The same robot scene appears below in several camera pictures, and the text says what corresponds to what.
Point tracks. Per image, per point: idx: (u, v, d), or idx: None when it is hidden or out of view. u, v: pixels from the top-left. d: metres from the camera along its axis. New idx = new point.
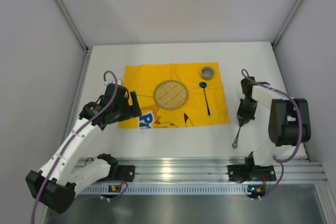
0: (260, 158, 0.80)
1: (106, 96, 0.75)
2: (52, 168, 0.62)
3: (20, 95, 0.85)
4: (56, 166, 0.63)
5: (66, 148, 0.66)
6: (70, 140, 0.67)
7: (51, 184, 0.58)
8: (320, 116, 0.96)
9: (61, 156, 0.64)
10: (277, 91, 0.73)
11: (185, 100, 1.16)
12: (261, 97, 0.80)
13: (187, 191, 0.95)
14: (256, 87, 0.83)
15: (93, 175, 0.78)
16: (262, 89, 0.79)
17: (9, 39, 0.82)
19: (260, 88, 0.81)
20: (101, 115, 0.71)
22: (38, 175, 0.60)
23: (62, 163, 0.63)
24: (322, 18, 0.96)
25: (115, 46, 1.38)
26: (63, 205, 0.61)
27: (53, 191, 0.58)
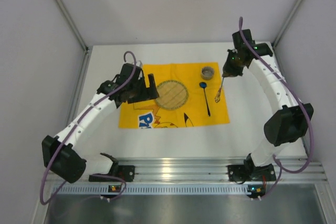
0: (259, 158, 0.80)
1: (122, 75, 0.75)
2: (69, 132, 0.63)
3: (20, 95, 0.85)
4: (72, 131, 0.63)
5: (84, 116, 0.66)
6: (87, 111, 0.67)
7: (66, 149, 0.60)
8: (320, 116, 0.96)
9: (78, 123, 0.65)
10: (284, 84, 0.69)
11: (185, 100, 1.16)
12: (262, 78, 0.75)
13: (187, 191, 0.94)
14: (257, 63, 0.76)
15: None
16: (266, 74, 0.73)
17: (10, 39, 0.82)
19: (263, 67, 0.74)
20: (117, 92, 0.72)
22: (53, 140, 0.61)
23: (79, 130, 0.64)
24: (321, 18, 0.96)
25: (116, 46, 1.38)
26: (73, 176, 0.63)
27: (69, 156, 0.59)
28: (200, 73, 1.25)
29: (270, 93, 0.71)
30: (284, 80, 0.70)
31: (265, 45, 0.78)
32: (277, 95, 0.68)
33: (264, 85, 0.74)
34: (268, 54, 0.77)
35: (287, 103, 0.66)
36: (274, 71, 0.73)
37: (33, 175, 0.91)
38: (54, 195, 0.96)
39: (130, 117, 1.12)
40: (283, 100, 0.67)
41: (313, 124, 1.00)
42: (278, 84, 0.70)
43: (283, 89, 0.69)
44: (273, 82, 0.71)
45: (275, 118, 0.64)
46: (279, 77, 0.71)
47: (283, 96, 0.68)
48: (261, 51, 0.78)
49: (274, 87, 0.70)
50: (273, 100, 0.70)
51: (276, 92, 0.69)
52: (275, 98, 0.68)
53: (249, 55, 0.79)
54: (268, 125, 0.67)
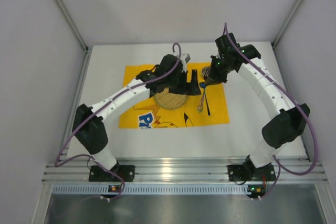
0: (259, 159, 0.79)
1: (161, 67, 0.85)
2: (103, 106, 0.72)
3: (20, 95, 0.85)
4: (106, 107, 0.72)
5: (119, 96, 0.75)
6: (124, 93, 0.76)
7: (96, 121, 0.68)
8: (320, 116, 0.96)
9: (112, 101, 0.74)
10: (277, 86, 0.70)
11: (185, 100, 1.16)
12: (254, 82, 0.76)
13: (187, 191, 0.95)
14: (247, 66, 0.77)
15: (107, 156, 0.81)
16: (259, 78, 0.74)
17: (10, 39, 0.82)
19: (254, 71, 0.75)
20: (154, 82, 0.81)
22: (88, 109, 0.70)
23: (111, 107, 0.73)
24: (321, 18, 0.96)
25: (115, 46, 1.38)
26: (94, 148, 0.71)
27: (96, 128, 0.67)
28: (200, 73, 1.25)
29: (264, 96, 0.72)
30: (276, 82, 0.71)
31: (251, 48, 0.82)
32: (273, 99, 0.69)
33: (257, 89, 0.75)
34: (256, 57, 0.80)
35: (284, 106, 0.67)
36: (266, 74, 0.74)
37: (33, 174, 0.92)
38: (54, 195, 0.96)
39: (130, 116, 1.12)
40: (279, 104, 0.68)
41: (313, 124, 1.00)
42: (271, 87, 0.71)
43: (276, 92, 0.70)
44: (266, 85, 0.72)
45: (273, 122, 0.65)
46: (272, 80, 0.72)
47: (279, 99, 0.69)
48: (249, 54, 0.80)
49: (268, 92, 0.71)
50: (269, 104, 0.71)
51: (272, 95, 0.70)
52: (272, 102, 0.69)
53: (238, 59, 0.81)
54: (266, 128, 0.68)
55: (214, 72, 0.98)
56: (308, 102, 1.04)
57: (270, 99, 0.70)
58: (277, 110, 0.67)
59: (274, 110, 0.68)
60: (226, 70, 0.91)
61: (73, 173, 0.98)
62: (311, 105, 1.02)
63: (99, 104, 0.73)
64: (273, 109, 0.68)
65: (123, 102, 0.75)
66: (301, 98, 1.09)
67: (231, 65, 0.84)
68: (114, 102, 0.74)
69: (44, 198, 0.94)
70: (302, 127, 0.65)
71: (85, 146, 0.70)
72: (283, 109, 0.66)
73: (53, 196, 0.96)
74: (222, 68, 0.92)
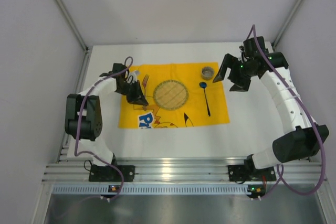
0: (260, 161, 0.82)
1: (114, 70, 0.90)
2: (88, 91, 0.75)
3: (19, 94, 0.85)
4: (92, 91, 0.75)
5: (100, 82, 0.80)
6: (100, 81, 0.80)
7: (92, 98, 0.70)
8: (321, 116, 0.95)
9: (95, 86, 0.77)
10: (298, 102, 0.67)
11: (185, 100, 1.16)
12: (274, 92, 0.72)
13: (187, 191, 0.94)
14: (271, 75, 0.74)
15: (103, 148, 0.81)
16: (280, 90, 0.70)
17: (9, 39, 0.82)
19: (277, 82, 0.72)
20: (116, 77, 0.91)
22: (77, 95, 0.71)
23: (96, 91, 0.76)
24: (322, 19, 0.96)
25: (115, 46, 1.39)
26: (96, 132, 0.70)
27: (95, 102, 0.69)
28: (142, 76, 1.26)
29: (282, 109, 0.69)
30: (298, 97, 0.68)
31: (280, 55, 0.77)
32: (291, 114, 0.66)
33: (275, 99, 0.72)
34: (283, 67, 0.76)
35: (301, 124, 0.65)
36: (290, 86, 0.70)
37: (33, 175, 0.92)
38: (54, 195, 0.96)
39: (130, 117, 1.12)
40: (297, 120, 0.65)
41: None
42: (292, 102, 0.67)
43: (297, 108, 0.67)
44: (287, 98, 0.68)
45: (286, 138, 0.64)
46: (294, 94, 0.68)
47: (296, 115, 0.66)
48: (275, 61, 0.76)
49: (288, 105, 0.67)
50: (284, 118, 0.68)
51: (291, 110, 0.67)
52: (289, 117, 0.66)
53: (263, 64, 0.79)
54: (277, 141, 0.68)
55: (235, 76, 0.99)
56: (308, 102, 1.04)
57: (287, 114, 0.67)
58: (293, 126, 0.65)
59: (290, 125, 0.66)
60: (249, 75, 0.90)
61: (73, 173, 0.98)
62: (310, 106, 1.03)
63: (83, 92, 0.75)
64: (289, 125, 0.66)
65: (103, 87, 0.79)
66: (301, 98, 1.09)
67: (254, 70, 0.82)
68: (96, 87, 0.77)
69: (44, 198, 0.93)
70: (315, 148, 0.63)
71: (89, 131, 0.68)
72: (300, 127, 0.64)
73: (53, 196, 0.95)
74: (244, 72, 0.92)
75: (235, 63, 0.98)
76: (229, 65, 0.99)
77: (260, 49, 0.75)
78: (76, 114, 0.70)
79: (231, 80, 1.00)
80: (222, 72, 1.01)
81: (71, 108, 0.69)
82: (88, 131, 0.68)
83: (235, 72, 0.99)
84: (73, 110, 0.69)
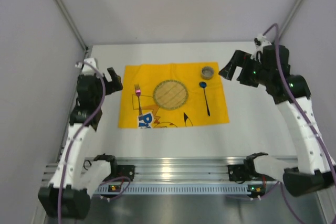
0: (262, 166, 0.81)
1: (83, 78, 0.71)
2: (61, 174, 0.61)
3: (19, 94, 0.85)
4: (65, 172, 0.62)
5: (70, 151, 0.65)
6: (70, 148, 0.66)
7: (67, 191, 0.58)
8: (322, 115, 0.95)
9: (66, 162, 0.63)
10: (320, 141, 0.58)
11: (185, 100, 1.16)
12: (292, 126, 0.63)
13: (187, 191, 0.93)
14: (291, 107, 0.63)
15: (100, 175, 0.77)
16: (299, 126, 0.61)
17: (9, 40, 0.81)
19: (297, 115, 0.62)
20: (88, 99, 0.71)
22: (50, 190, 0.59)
23: (71, 169, 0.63)
24: (322, 19, 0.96)
25: (115, 46, 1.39)
26: (84, 210, 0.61)
27: (72, 196, 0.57)
28: (138, 83, 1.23)
29: (300, 148, 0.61)
30: (321, 136, 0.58)
31: (301, 81, 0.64)
32: (311, 156, 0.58)
33: (293, 134, 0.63)
34: (304, 97, 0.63)
35: (321, 167, 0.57)
36: (311, 122, 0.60)
37: (33, 175, 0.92)
38: None
39: (130, 117, 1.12)
40: (315, 162, 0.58)
41: None
42: (312, 141, 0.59)
43: (316, 147, 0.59)
44: (306, 137, 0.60)
45: (301, 176, 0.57)
46: (316, 132, 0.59)
47: (316, 156, 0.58)
48: (296, 88, 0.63)
49: (306, 144, 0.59)
50: (302, 157, 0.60)
51: (309, 150, 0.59)
52: (307, 158, 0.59)
53: (282, 89, 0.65)
54: (290, 174, 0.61)
55: (245, 78, 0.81)
56: None
57: (306, 155, 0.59)
58: (311, 170, 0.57)
59: (308, 167, 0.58)
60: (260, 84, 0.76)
61: None
62: None
63: (55, 175, 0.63)
64: (307, 168, 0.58)
65: (77, 157, 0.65)
66: None
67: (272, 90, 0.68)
68: (69, 163, 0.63)
69: None
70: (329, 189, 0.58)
71: (75, 215, 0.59)
72: (318, 171, 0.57)
73: None
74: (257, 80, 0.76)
75: (248, 62, 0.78)
76: (238, 63, 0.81)
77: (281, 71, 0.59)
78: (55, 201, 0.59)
79: (241, 83, 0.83)
80: (230, 72, 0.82)
81: (48, 202, 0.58)
82: (70, 215, 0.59)
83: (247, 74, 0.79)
84: (50, 203, 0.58)
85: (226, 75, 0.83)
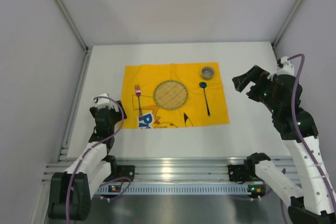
0: (262, 174, 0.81)
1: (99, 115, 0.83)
2: (76, 166, 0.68)
3: (20, 94, 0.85)
4: (80, 165, 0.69)
5: (87, 152, 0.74)
6: (87, 151, 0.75)
7: (79, 177, 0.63)
8: (322, 116, 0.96)
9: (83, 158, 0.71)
10: (327, 183, 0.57)
11: (185, 100, 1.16)
12: (299, 164, 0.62)
13: (187, 191, 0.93)
14: (297, 146, 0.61)
15: (98, 178, 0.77)
16: (306, 166, 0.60)
17: (9, 40, 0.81)
19: (304, 155, 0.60)
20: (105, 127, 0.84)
22: (63, 174, 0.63)
23: (85, 163, 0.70)
24: (322, 19, 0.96)
25: (116, 46, 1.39)
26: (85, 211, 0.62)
27: (82, 182, 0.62)
28: (138, 83, 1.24)
29: (305, 186, 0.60)
30: (327, 178, 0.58)
31: (311, 123, 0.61)
32: (317, 196, 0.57)
33: (300, 171, 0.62)
34: (312, 136, 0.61)
35: (327, 208, 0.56)
36: (318, 163, 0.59)
37: (33, 175, 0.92)
38: None
39: (130, 117, 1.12)
40: (323, 203, 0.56)
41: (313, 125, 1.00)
42: (319, 182, 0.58)
43: (324, 188, 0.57)
44: (314, 178, 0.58)
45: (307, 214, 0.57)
46: (323, 173, 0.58)
47: (323, 196, 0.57)
48: (303, 128, 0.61)
49: (314, 184, 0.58)
50: (307, 195, 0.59)
51: (316, 190, 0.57)
52: (314, 198, 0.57)
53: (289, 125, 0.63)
54: (295, 210, 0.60)
55: (255, 94, 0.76)
56: (309, 102, 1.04)
57: (312, 194, 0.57)
58: (317, 211, 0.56)
59: (314, 209, 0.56)
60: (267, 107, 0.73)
61: None
62: (310, 106, 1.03)
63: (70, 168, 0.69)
64: (314, 208, 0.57)
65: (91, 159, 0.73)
66: (301, 98, 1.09)
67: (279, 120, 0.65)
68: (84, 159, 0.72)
69: (43, 198, 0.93)
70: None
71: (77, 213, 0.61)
72: (325, 212, 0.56)
73: None
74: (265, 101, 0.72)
75: (263, 81, 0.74)
76: (253, 79, 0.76)
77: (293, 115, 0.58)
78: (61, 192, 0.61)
79: (250, 97, 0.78)
80: (242, 86, 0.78)
81: (56, 190, 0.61)
82: (75, 216, 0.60)
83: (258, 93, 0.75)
84: (58, 191, 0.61)
85: (238, 87, 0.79)
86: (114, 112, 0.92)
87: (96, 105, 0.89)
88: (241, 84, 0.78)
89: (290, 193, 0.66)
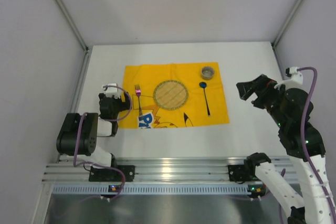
0: (262, 176, 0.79)
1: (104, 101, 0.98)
2: None
3: (19, 94, 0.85)
4: None
5: None
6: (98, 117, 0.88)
7: (89, 115, 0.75)
8: (322, 115, 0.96)
9: None
10: (330, 202, 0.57)
11: (185, 100, 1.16)
12: (303, 181, 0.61)
13: (187, 191, 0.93)
14: (304, 164, 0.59)
15: (101, 154, 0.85)
16: (311, 185, 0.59)
17: (8, 40, 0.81)
19: (310, 173, 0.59)
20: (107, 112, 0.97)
22: (76, 113, 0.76)
23: None
24: (322, 19, 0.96)
25: (116, 46, 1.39)
26: (90, 148, 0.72)
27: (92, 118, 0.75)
28: (138, 83, 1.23)
29: (308, 203, 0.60)
30: (332, 197, 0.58)
31: (318, 141, 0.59)
32: (320, 214, 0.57)
33: (303, 188, 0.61)
34: (318, 155, 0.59)
35: None
36: (324, 183, 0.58)
37: (33, 175, 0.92)
38: (54, 195, 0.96)
39: (130, 117, 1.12)
40: (324, 222, 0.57)
41: (313, 124, 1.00)
42: (323, 202, 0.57)
43: (327, 207, 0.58)
44: (318, 197, 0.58)
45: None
46: (327, 193, 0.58)
47: (325, 214, 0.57)
48: (311, 146, 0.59)
49: (317, 204, 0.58)
50: (310, 212, 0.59)
51: (319, 209, 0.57)
52: (316, 216, 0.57)
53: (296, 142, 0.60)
54: (295, 221, 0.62)
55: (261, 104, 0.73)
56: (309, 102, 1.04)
57: (315, 213, 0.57)
58: None
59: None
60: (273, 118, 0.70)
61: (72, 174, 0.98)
62: None
63: None
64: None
65: None
66: None
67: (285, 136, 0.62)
68: None
69: (44, 198, 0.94)
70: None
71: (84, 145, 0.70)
72: None
73: (53, 196, 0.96)
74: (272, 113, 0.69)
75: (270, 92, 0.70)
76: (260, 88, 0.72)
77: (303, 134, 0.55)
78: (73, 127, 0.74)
79: (255, 106, 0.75)
80: (247, 94, 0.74)
81: (69, 122, 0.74)
82: (82, 147, 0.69)
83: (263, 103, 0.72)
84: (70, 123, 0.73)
85: (243, 95, 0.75)
86: (118, 102, 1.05)
87: (104, 93, 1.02)
88: (247, 93, 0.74)
89: (291, 204, 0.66)
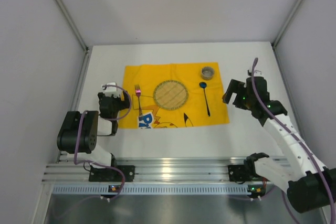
0: (262, 170, 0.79)
1: (104, 99, 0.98)
2: None
3: (19, 94, 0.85)
4: None
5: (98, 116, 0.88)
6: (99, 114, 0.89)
7: (90, 113, 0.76)
8: (322, 115, 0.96)
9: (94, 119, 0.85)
10: (304, 146, 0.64)
11: (185, 100, 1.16)
12: (279, 139, 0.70)
13: (187, 191, 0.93)
14: (272, 123, 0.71)
15: (101, 153, 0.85)
16: (283, 136, 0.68)
17: (8, 40, 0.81)
19: (279, 127, 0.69)
20: (108, 110, 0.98)
22: (76, 111, 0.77)
23: None
24: (322, 18, 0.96)
25: (116, 46, 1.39)
26: (91, 145, 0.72)
27: (92, 116, 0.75)
28: (138, 83, 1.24)
29: (289, 155, 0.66)
30: (303, 141, 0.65)
31: (277, 104, 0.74)
32: (298, 159, 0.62)
33: (282, 148, 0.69)
34: (282, 113, 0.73)
35: (312, 168, 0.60)
36: (292, 131, 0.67)
37: (33, 174, 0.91)
38: (54, 195, 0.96)
39: (130, 117, 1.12)
40: (306, 164, 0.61)
41: (313, 124, 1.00)
42: (297, 147, 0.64)
43: (304, 151, 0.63)
44: (292, 144, 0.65)
45: (298, 183, 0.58)
46: (298, 138, 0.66)
47: (304, 158, 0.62)
48: (274, 109, 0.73)
49: (293, 150, 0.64)
50: (293, 162, 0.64)
51: (297, 155, 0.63)
52: (297, 163, 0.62)
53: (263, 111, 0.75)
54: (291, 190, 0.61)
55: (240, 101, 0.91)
56: (310, 102, 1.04)
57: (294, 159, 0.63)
58: (303, 172, 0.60)
59: (300, 171, 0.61)
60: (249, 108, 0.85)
61: (72, 174, 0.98)
62: (311, 106, 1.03)
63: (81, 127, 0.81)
64: (299, 170, 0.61)
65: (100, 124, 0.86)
66: (302, 98, 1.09)
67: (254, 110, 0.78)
68: None
69: (44, 198, 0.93)
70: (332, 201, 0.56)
71: (84, 144, 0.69)
72: (310, 172, 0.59)
73: (53, 195, 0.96)
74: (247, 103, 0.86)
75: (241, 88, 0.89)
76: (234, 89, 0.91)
77: (256, 96, 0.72)
78: (73, 125, 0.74)
79: (237, 106, 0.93)
80: (227, 97, 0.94)
81: (69, 120, 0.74)
82: (82, 145, 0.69)
83: (240, 100, 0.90)
84: (70, 121, 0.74)
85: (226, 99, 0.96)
86: (118, 101, 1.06)
87: (104, 92, 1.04)
88: (228, 93, 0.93)
89: (288, 179, 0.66)
